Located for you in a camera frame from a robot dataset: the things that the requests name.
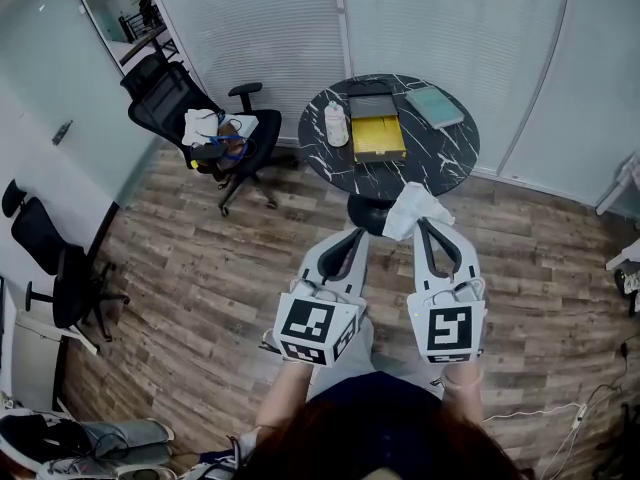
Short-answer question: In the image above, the white floor cable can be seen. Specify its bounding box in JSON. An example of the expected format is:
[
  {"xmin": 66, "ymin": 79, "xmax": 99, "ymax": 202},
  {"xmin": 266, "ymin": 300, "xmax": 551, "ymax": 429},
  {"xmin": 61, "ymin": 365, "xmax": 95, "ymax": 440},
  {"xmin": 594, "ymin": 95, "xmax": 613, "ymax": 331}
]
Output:
[{"xmin": 481, "ymin": 401, "xmax": 590, "ymax": 480}]

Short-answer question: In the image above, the pale wrist bracelet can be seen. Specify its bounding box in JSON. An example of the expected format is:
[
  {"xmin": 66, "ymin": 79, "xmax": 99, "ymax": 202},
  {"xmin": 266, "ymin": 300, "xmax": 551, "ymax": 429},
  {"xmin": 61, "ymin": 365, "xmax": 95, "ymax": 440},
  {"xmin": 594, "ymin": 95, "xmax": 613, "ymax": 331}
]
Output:
[{"xmin": 443, "ymin": 367, "xmax": 486, "ymax": 395}]

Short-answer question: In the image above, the black mesh office chair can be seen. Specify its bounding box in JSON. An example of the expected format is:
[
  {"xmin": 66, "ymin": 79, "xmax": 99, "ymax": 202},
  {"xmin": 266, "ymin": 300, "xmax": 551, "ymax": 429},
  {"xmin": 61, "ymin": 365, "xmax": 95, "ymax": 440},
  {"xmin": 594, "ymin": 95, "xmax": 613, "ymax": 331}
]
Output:
[{"xmin": 119, "ymin": 50, "xmax": 283, "ymax": 218}]

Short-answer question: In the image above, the blue cable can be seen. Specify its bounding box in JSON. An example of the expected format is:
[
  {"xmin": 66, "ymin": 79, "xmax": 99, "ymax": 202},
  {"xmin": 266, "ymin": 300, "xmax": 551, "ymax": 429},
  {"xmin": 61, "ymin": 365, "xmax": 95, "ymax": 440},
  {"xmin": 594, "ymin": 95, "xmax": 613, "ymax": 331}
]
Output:
[{"xmin": 204, "ymin": 110, "xmax": 251, "ymax": 169}]

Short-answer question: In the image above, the person's left shoe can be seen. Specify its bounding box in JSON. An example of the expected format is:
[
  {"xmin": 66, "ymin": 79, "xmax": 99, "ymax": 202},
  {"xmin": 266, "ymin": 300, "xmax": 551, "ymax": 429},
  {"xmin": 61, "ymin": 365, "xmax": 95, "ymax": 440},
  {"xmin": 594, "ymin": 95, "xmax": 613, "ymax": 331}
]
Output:
[{"xmin": 259, "ymin": 328, "xmax": 282, "ymax": 355}]

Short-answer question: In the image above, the person's right forearm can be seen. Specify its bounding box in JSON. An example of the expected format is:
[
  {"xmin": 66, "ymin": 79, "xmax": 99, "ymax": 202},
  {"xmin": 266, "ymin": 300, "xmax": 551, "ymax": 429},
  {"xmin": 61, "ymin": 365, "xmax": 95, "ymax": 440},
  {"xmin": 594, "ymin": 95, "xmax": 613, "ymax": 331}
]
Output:
[{"xmin": 442, "ymin": 362, "xmax": 487, "ymax": 425}]

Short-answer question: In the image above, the person's left forearm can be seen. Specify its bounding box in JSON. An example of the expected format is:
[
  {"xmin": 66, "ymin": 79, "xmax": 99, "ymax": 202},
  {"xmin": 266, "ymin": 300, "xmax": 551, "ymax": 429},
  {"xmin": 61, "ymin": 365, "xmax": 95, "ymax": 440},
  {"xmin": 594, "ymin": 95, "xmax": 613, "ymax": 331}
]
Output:
[{"xmin": 254, "ymin": 360, "xmax": 314, "ymax": 432}]

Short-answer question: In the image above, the black floor cable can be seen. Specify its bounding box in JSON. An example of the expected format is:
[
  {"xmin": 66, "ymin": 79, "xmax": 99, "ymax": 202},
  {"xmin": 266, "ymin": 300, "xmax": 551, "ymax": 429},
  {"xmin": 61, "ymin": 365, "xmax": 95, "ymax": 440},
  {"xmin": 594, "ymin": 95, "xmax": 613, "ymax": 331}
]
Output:
[{"xmin": 579, "ymin": 332, "xmax": 640, "ymax": 420}]

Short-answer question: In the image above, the black table pedestal base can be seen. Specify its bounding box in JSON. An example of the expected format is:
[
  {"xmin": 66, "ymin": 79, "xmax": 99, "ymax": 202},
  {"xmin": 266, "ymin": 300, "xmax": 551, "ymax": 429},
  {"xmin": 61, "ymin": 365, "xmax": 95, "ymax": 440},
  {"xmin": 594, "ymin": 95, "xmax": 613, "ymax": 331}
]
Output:
[{"xmin": 346, "ymin": 192, "xmax": 401, "ymax": 237}]

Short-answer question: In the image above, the yellow tray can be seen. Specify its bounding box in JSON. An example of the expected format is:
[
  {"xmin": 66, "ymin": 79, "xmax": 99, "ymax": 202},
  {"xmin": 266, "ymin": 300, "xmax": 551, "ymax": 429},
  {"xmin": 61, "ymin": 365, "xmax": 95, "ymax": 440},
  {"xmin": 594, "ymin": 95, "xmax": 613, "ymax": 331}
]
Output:
[{"xmin": 346, "ymin": 80, "xmax": 407, "ymax": 165}]

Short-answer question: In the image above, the white table frame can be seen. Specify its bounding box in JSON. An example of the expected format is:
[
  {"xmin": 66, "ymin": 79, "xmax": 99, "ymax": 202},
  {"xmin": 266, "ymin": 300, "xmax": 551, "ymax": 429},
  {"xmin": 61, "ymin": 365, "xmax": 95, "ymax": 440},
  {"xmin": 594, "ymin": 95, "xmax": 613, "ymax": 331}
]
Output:
[{"xmin": 594, "ymin": 151, "xmax": 640, "ymax": 272}]

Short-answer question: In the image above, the dark white striped bag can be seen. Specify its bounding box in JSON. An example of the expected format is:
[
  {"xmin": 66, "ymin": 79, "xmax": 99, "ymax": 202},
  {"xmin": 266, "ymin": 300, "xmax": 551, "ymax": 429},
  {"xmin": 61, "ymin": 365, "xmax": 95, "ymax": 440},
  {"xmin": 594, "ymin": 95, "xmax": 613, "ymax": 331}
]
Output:
[{"xmin": 184, "ymin": 437, "xmax": 242, "ymax": 480}]

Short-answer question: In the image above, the person's dark shirt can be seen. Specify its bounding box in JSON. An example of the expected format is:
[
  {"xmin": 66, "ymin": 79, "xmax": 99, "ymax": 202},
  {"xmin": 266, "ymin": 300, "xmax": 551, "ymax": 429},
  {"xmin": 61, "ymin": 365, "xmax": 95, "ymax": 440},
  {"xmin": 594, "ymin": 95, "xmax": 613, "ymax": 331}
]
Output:
[{"xmin": 304, "ymin": 370, "xmax": 444, "ymax": 422}]

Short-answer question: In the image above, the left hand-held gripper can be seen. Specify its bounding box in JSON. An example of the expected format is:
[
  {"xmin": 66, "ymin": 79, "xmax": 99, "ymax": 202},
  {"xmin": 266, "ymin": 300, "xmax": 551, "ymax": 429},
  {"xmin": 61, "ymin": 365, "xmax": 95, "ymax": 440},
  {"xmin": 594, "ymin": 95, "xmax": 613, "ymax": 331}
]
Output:
[{"xmin": 272, "ymin": 226, "xmax": 371, "ymax": 368}]

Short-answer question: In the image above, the pastel drinking bottle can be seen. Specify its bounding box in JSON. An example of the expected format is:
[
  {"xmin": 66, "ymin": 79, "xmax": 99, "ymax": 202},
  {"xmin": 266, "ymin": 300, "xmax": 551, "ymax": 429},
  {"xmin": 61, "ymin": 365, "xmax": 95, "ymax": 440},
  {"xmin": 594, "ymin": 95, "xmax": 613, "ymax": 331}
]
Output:
[{"xmin": 323, "ymin": 100, "xmax": 351, "ymax": 148}]

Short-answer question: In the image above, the grey round device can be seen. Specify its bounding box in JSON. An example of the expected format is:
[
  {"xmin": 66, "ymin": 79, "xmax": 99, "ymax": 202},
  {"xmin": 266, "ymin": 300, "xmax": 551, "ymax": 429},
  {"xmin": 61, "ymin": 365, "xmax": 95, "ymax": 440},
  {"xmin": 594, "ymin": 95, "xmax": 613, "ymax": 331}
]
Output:
[{"xmin": 114, "ymin": 465, "xmax": 177, "ymax": 480}]

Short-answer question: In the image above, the black white patterned pouch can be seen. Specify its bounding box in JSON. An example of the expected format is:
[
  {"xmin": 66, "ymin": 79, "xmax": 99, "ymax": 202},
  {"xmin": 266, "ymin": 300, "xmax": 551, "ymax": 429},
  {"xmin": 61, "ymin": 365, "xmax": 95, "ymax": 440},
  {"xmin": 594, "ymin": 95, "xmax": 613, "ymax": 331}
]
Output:
[{"xmin": 614, "ymin": 267, "xmax": 640, "ymax": 319}]

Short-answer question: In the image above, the white cardboard box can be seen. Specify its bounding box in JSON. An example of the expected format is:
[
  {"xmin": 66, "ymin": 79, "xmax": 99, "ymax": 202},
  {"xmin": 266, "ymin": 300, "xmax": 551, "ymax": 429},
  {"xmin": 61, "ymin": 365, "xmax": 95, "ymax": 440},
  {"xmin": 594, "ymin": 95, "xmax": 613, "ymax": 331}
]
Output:
[{"xmin": 219, "ymin": 113, "xmax": 261, "ymax": 142}]

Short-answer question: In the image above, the grey wall door handle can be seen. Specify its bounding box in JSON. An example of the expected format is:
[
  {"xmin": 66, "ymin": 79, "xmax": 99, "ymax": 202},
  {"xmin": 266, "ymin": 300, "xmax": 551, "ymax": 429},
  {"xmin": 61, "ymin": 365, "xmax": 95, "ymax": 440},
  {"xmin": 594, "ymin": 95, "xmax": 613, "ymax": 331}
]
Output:
[{"xmin": 51, "ymin": 120, "xmax": 75, "ymax": 147}]

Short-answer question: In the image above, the teal book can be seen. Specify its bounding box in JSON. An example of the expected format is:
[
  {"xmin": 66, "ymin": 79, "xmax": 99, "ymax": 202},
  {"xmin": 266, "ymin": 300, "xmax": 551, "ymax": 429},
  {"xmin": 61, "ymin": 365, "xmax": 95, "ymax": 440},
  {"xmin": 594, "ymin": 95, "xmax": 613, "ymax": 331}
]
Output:
[{"xmin": 403, "ymin": 85, "xmax": 466, "ymax": 130}]

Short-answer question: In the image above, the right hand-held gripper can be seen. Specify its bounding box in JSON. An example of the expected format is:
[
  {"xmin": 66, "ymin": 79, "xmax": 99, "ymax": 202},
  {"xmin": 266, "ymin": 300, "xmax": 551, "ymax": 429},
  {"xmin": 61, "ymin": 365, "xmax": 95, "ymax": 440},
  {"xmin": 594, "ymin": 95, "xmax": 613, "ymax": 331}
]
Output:
[{"xmin": 405, "ymin": 216, "xmax": 489, "ymax": 366}]

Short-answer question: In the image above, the brown bag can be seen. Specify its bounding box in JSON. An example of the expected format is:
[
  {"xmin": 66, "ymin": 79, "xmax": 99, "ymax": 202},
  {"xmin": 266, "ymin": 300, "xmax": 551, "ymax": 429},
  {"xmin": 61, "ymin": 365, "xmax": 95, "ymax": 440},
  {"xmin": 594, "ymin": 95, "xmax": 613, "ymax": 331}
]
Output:
[{"xmin": 214, "ymin": 120, "xmax": 251, "ymax": 169}]

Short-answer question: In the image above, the clear plastic bag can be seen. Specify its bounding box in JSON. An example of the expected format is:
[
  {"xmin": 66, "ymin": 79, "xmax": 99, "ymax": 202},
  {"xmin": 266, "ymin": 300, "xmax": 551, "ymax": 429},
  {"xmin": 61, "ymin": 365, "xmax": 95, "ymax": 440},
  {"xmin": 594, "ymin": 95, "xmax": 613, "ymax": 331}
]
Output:
[{"xmin": 382, "ymin": 181, "xmax": 456, "ymax": 242}]

